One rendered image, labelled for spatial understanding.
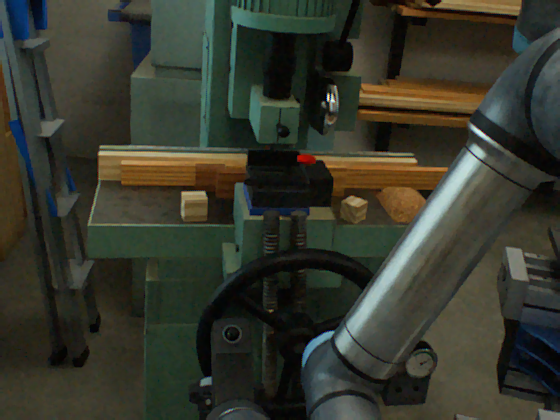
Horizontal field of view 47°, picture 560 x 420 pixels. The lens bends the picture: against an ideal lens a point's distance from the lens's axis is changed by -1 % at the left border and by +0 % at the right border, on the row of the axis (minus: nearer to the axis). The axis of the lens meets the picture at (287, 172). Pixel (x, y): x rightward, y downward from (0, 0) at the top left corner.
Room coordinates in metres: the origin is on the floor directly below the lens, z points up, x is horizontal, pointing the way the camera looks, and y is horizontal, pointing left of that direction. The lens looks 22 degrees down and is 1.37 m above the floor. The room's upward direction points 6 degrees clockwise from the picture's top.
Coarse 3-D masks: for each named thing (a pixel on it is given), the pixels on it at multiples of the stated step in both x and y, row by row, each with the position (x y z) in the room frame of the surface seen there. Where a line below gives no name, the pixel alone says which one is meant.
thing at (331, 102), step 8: (320, 80) 1.26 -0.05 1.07; (328, 80) 1.23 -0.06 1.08; (320, 88) 1.27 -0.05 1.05; (328, 88) 1.21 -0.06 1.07; (336, 88) 1.22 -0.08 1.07; (320, 96) 1.26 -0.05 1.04; (328, 96) 1.20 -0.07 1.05; (336, 96) 1.21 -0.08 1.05; (320, 104) 1.23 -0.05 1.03; (328, 104) 1.20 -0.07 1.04; (336, 104) 1.20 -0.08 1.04; (320, 112) 1.23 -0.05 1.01; (328, 112) 1.19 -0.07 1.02; (336, 112) 1.20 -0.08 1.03; (320, 120) 1.24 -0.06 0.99; (328, 120) 1.19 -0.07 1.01; (336, 120) 1.20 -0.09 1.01; (320, 128) 1.22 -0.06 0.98; (328, 128) 1.20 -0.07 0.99
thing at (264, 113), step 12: (252, 84) 1.18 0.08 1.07; (252, 96) 1.15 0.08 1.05; (264, 96) 1.10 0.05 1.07; (252, 108) 1.14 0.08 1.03; (264, 108) 1.05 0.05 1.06; (276, 108) 1.05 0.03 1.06; (288, 108) 1.05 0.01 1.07; (252, 120) 1.13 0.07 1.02; (264, 120) 1.05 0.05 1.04; (276, 120) 1.05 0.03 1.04; (288, 120) 1.05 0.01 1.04; (264, 132) 1.05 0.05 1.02; (276, 132) 1.05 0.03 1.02
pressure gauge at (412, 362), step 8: (424, 344) 0.94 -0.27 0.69; (416, 352) 0.92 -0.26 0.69; (424, 352) 0.93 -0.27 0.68; (432, 352) 0.93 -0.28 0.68; (408, 360) 0.92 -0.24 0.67; (416, 360) 0.93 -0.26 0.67; (424, 360) 0.93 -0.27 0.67; (432, 360) 0.93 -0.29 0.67; (408, 368) 0.93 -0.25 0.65; (416, 368) 0.93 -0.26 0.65; (424, 368) 0.93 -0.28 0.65; (432, 368) 0.93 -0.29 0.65; (408, 376) 0.95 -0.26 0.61; (416, 376) 0.93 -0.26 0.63; (424, 376) 0.93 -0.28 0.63
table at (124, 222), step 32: (96, 192) 1.00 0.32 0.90; (128, 192) 1.01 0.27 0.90; (160, 192) 1.02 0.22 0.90; (352, 192) 1.10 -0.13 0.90; (96, 224) 0.88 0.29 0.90; (128, 224) 0.89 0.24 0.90; (160, 224) 0.90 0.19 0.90; (192, 224) 0.91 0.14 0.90; (224, 224) 0.92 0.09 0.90; (352, 224) 0.97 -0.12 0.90; (384, 224) 0.98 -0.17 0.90; (96, 256) 0.88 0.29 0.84; (128, 256) 0.89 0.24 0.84; (160, 256) 0.90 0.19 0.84; (192, 256) 0.91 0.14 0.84; (224, 256) 0.87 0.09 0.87; (256, 288) 0.84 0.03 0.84
